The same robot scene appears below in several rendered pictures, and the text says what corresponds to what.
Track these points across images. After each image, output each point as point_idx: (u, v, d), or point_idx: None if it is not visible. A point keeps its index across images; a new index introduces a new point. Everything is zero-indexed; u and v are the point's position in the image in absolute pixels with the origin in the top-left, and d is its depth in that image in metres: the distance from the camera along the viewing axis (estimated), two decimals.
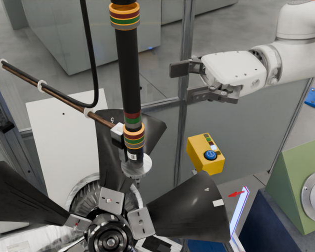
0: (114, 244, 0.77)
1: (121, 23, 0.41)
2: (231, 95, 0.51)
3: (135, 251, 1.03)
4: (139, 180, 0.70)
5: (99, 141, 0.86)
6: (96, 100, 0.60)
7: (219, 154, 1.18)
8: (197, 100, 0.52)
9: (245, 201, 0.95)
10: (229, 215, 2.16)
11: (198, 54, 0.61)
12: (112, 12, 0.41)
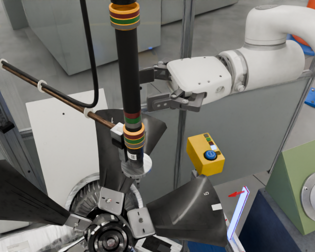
0: (110, 246, 0.76)
1: (121, 23, 0.41)
2: (193, 103, 0.49)
3: (135, 251, 1.03)
4: (139, 180, 0.70)
5: (183, 188, 0.93)
6: (96, 100, 0.60)
7: (219, 154, 1.18)
8: (158, 108, 0.50)
9: (245, 201, 0.95)
10: (229, 215, 2.16)
11: (165, 60, 0.59)
12: (112, 12, 0.41)
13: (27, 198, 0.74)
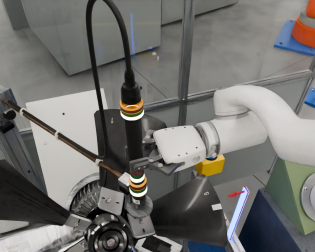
0: (110, 246, 0.76)
1: (129, 116, 0.53)
2: (165, 169, 0.62)
3: (135, 251, 1.03)
4: None
5: (183, 188, 0.93)
6: (106, 155, 0.72)
7: None
8: (139, 169, 0.63)
9: (245, 201, 0.95)
10: (229, 215, 2.16)
11: (149, 132, 0.69)
12: (122, 108, 0.53)
13: (27, 198, 0.74)
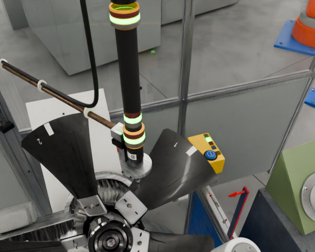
0: (108, 245, 0.76)
1: (121, 22, 0.41)
2: None
3: None
4: (139, 179, 0.70)
5: (188, 237, 0.93)
6: (96, 100, 0.60)
7: (219, 154, 1.18)
8: None
9: (245, 201, 0.95)
10: (229, 215, 2.16)
11: None
12: (112, 12, 0.41)
13: (76, 157, 0.76)
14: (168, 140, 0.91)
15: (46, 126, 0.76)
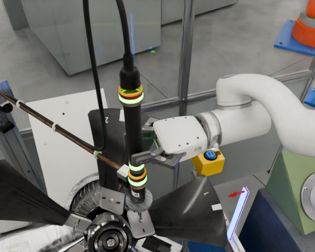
0: (107, 243, 0.76)
1: (128, 102, 0.51)
2: (169, 162, 0.59)
3: (135, 251, 1.03)
4: None
5: None
6: (104, 147, 0.70)
7: (219, 154, 1.18)
8: (141, 164, 0.60)
9: (245, 201, 0.95)
10: (229, 215, 2.16)
11: (150, 120, 0.68)
12: (121, 94, 0.51)
13: None
14: (201, 186, 0.94)
15: (122, 112, 0.81)
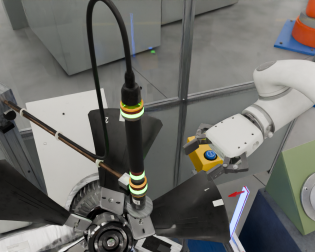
0: (107, 243, 0.76)
1: (129, 117, 0.53)
2: (242, 166, 0.62)
3: (135, 251, 1.03)
4: None
5: None
6: (106, 156, 0.73)
7: None
8: (216, 177, 0.64)
9: (245, 201, 0.95)
10: (229, 215, 2.16)
11: (202, 126, 0.73)
12: (123, 109, 0.53)
13: None
14: (202, 182, 0.92)
15: None
